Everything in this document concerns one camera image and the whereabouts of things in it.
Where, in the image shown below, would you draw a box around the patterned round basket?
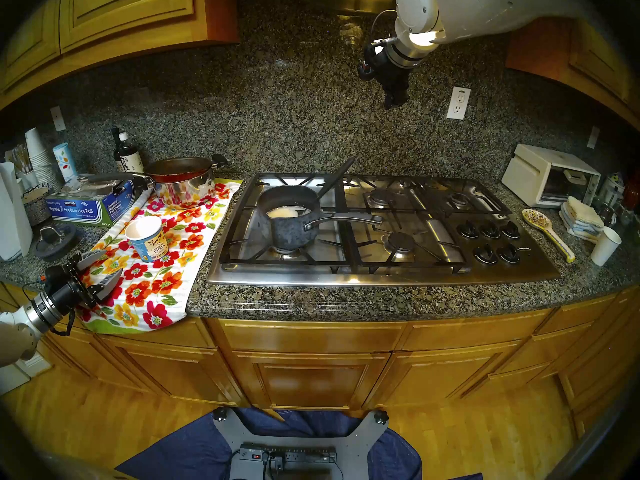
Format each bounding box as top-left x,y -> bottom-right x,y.
22,184 -> 53,227

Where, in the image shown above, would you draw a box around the dark bottle white cap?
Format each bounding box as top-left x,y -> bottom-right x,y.
119,132 -> 145,174

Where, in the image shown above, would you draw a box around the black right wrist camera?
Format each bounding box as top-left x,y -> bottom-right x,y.
357,43 -> 383,82

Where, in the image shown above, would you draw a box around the leaf print paper cup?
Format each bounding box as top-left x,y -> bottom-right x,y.
52,142 -> 79,182

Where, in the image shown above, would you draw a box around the floral kitchen towel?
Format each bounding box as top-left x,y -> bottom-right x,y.
75,178 -> 243,335

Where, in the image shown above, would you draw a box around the wooden wall cabinet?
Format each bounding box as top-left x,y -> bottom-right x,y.
505,14 -> 640,130
0,0 -> 240,110

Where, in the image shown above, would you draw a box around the blue oatmeal paper cup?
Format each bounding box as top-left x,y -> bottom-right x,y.
125,215 -> 169,264

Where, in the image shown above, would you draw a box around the bundle of wooden utensils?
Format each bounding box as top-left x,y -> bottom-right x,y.
11,144 -> 33,175

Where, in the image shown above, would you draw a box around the dark speckled saucepan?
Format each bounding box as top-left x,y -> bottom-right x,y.
257,185 -> 383,252

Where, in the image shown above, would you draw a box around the white toaster oven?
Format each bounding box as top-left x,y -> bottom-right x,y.
501,143 -> 602,209

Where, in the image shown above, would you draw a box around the plain white paper cup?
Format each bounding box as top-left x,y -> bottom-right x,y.
590,226 -> 622,267

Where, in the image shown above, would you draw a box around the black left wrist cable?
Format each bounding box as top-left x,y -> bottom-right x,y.
50,308 -> 77,337

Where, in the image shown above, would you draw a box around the white wall outlet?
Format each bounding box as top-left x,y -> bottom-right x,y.
446,86 -> 472,121

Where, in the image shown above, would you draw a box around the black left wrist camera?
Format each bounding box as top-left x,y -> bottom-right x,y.
41,264 -> 68,290

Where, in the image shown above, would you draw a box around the blue foil sheet box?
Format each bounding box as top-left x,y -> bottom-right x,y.
45,176 -> 138,229

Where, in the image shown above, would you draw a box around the thin right wrist cable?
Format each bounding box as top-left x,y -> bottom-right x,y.
370,9 -> 401,42

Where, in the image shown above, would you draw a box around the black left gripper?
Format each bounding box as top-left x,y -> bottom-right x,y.
49,250 -> 124,317

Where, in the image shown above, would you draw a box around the patterned ceramic spoon rest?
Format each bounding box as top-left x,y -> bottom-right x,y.
521,208 -> 577,264

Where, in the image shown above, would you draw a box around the folded dish cloth stack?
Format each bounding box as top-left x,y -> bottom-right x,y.
559,196 -> 606,244

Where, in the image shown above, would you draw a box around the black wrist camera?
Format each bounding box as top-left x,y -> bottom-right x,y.
357,43 -> 383,82
41,264 -> 68,290

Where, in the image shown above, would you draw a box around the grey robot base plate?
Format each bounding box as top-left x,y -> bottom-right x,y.
212,406 -> 390,480

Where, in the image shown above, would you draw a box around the black round lid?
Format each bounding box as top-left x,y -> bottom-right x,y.
34,224 -> 78,262

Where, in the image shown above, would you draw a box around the stainless gas stovetop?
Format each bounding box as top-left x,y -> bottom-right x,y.
207,171 -> 562,288

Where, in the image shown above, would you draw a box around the black cooking spoon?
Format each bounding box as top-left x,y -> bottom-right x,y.
316,156 -> 357,201

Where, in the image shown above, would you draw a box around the white paper towel roll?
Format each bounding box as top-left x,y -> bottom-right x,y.
0,161 -> 34,262

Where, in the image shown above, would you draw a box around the steel pan red inside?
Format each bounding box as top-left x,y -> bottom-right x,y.
86,154 -> 230,210

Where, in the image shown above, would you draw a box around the dark blue cloth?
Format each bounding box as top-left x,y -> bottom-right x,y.
115,406 -> 483,480

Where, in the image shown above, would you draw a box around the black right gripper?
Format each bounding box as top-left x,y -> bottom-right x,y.
377,51 -> 411,109

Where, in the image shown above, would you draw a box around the wooden base cabinets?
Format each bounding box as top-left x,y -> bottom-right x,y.
0,281 -> 640,440

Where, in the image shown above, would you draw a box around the stack of white cups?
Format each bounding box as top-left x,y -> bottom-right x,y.
24,127 -> 61,187

